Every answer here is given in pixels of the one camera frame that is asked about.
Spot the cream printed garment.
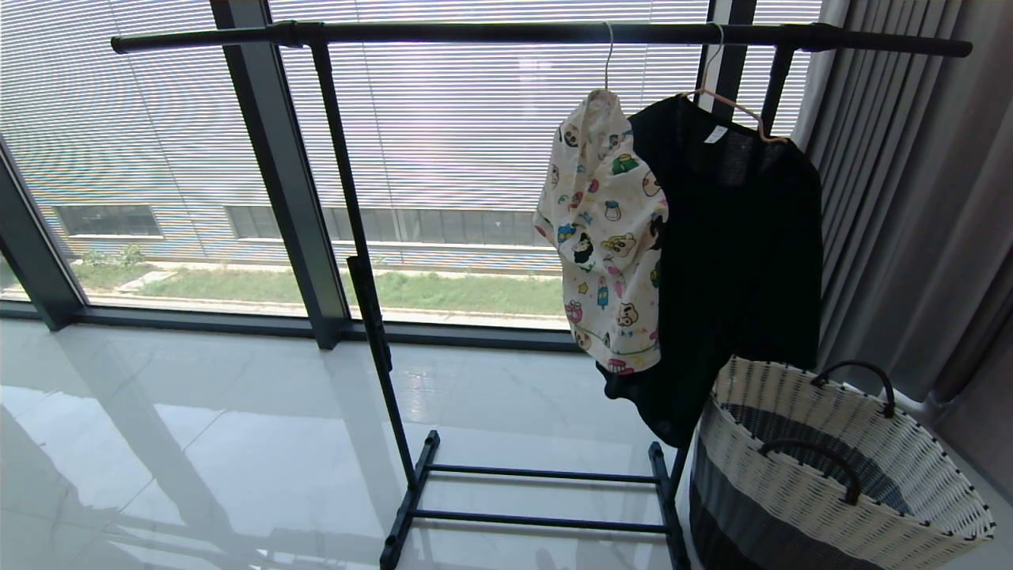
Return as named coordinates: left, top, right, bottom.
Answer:
left=534, top=89, right=670, bottom=374

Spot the black garment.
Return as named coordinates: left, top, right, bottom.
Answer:
left=598, top=95, right=824, bottom=450

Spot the black clothes rack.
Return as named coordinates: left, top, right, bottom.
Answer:
left=111, top=20, right=974, bottom=570

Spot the white laundry basket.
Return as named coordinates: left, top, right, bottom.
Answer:
left=689, top=356, right=996, bottom=570

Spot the window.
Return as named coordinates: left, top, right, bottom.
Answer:
left=0, top=0, right=825, bottom=351

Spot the grey curtain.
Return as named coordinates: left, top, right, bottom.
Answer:
left=791, top=0, right=1013, bottom=476

